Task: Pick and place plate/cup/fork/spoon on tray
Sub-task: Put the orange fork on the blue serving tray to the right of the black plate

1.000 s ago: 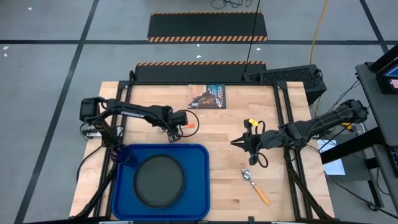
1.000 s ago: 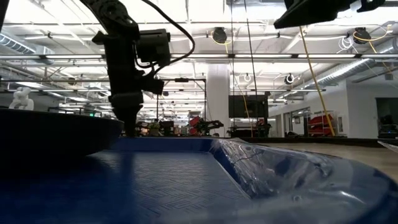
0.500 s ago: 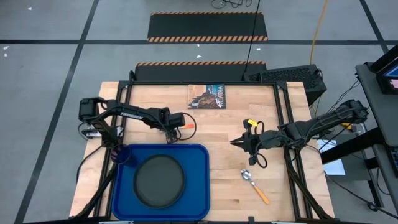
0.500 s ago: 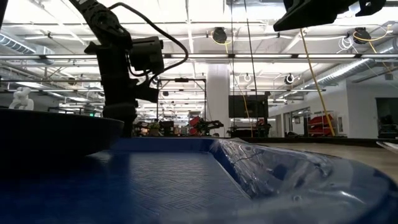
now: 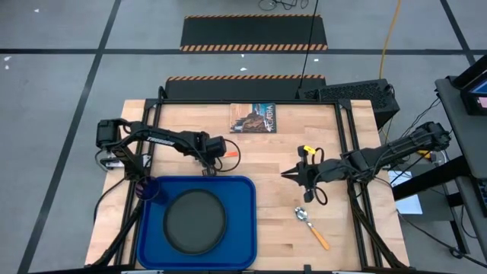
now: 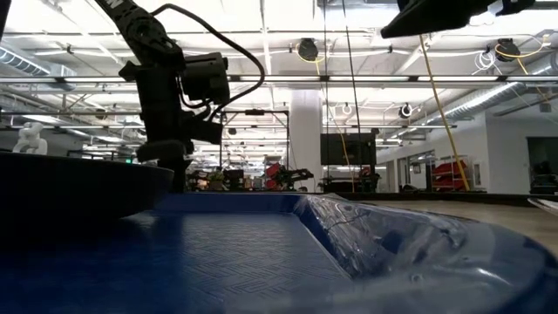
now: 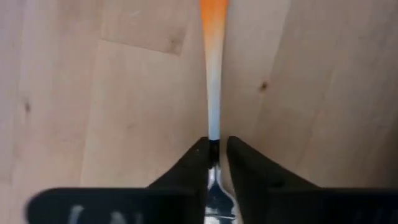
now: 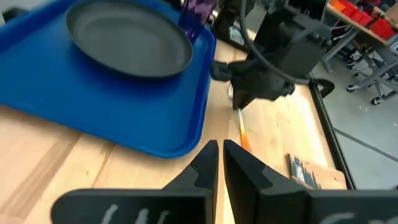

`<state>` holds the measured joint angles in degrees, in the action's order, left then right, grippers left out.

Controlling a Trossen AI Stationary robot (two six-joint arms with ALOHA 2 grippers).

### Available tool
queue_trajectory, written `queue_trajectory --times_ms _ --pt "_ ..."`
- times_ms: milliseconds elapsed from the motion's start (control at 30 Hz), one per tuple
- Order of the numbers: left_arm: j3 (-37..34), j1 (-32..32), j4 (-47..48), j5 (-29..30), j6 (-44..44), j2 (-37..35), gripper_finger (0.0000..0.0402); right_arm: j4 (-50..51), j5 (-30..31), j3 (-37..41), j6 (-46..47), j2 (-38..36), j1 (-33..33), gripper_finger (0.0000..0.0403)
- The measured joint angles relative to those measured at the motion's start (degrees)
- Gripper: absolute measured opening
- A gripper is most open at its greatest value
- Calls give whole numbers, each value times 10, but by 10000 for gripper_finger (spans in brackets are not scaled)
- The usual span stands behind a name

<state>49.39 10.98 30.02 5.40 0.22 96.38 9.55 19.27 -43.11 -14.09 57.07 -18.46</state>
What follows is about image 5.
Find yellow floor cable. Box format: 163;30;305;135
378;0;433;159

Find white paper sheet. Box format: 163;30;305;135
387;170;424;215

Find black round plate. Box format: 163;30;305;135
163;188;228;256

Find blue plastic tray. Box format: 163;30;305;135
135;175;258;271

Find black straight floor cable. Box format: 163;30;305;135
298;0;320;91

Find coiled black cable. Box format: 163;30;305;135
258;0;310;11

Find black floor cable with plug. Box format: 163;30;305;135
395;208;487;269

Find black monitor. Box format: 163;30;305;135
451;54;487;117

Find Acadia picture card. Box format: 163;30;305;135
229;103;278;135

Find grey desk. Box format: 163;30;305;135
434;75;487;252

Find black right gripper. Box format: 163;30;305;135
280;145;345;204

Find black desk support beam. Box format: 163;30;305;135
391;155;471;202

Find black metal table frame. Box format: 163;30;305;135
86;86;410;272

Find black perforated computer case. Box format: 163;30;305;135
296;78;401;130

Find purple plastic cup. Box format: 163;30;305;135
135;175;170;206

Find spoon with orange handle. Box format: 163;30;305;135
294;206;331;251

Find large black hazard-striped floor mat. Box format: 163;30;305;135
180;14;329;53

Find black hazard-striped cable ramp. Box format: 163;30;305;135
164;75;327;101

